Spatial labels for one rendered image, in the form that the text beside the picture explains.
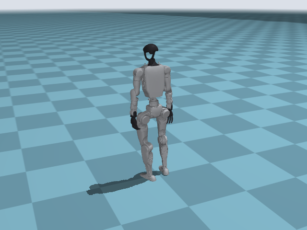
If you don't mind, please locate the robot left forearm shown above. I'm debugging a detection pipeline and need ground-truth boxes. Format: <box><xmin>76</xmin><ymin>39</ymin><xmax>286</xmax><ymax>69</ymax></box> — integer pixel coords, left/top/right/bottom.
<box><xmin>130</xmin><ymin>90</ymin><xmax>138</xmax><ymax>116</ymax></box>

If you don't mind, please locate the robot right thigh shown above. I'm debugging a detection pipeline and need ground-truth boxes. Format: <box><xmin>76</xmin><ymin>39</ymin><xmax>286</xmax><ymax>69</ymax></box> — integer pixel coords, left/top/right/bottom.
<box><xmin>156</xmin><ymin>106</ymin><xmax>170</xmax><ymax>145</ymax></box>

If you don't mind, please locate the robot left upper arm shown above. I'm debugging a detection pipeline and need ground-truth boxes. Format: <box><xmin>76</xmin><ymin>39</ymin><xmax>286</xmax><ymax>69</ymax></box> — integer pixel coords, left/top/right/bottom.
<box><xmin>133</xmin><ymin>67</ymin><xmax>144</xmax><ymax>96</ymax></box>

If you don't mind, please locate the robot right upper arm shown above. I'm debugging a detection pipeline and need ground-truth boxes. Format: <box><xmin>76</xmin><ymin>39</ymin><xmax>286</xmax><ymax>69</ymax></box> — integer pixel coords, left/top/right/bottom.
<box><xmin>163</xmin><ymin>65</ymin><xmax>171</xmax><ymax>92</ymax></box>

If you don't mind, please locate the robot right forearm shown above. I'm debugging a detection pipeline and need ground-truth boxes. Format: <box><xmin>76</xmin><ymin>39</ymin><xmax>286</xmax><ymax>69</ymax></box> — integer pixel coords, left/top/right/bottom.
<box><xmin>165</xmin><ymin>89</ymin><xmax>173</xmax><ymax>109</ymax></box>

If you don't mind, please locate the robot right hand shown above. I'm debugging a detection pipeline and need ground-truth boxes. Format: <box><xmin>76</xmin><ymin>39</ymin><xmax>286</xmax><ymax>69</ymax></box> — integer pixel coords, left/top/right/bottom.
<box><xmin>167</xmin><ymin>105</ymin><xmax>173</xmax><ymax>124</ymax></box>

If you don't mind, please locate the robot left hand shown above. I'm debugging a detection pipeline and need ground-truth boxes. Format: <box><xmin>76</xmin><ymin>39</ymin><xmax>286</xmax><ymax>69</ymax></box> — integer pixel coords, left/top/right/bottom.
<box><xmin>130</xmin><ymin>111</ymin><xmax>140</xmax><ymax>130</ymax></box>

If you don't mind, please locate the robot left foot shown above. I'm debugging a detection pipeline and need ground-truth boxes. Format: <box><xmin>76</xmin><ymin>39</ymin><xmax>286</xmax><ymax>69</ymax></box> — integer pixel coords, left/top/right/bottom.
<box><xmin>140</xmin><ymin>173</ymin><xmax>156</xmax><ymax>182</ymax></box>

